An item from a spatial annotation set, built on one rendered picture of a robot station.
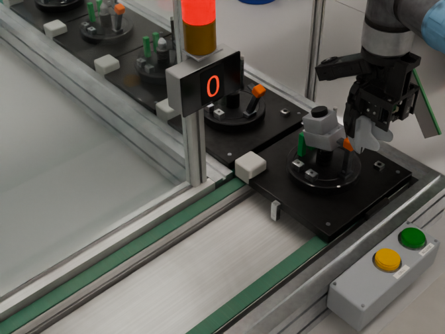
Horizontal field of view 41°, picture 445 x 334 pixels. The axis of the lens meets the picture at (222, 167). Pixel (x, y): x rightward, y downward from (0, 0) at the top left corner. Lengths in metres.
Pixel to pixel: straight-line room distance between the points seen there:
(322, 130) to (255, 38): 0.76
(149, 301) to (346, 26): 1.14
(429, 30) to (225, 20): 1.16
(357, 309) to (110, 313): 0.39
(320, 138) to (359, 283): 0.27
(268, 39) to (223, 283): 0.93
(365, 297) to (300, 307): 0.10
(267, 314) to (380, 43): 0.44
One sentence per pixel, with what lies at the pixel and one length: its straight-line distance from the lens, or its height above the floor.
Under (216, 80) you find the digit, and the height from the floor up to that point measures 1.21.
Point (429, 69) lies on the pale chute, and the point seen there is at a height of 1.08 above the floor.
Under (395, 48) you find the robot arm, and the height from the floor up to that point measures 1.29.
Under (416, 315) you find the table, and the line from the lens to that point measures 1.10.
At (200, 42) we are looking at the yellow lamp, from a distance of 0.91.
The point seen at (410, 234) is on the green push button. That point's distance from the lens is 1.06.
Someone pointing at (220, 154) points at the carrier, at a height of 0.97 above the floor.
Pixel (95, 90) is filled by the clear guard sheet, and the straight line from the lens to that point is 0.89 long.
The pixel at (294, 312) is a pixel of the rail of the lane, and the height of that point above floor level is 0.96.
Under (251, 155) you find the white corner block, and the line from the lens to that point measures 1.14.
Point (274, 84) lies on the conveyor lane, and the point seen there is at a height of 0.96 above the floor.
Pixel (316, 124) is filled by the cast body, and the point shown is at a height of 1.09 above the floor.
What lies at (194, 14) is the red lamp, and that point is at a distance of 0.89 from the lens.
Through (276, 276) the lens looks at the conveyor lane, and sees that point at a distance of 1.00.
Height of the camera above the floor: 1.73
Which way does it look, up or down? 41 degrees down
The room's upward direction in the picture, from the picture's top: 1 degrees counter-clockwise
